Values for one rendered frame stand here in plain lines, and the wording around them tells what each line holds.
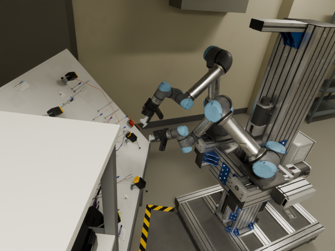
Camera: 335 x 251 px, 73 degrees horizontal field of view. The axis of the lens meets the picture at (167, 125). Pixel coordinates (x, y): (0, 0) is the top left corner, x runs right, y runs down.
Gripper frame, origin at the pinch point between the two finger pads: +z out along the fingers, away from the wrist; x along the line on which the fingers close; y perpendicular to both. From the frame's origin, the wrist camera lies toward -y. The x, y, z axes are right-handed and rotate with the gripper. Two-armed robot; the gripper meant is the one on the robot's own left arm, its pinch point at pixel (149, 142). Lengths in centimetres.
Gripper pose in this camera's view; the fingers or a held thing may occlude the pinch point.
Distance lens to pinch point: 178.4
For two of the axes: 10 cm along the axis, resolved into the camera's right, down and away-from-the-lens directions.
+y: -1.9, -9.7, 1.2
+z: -7.6, 2.3, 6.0
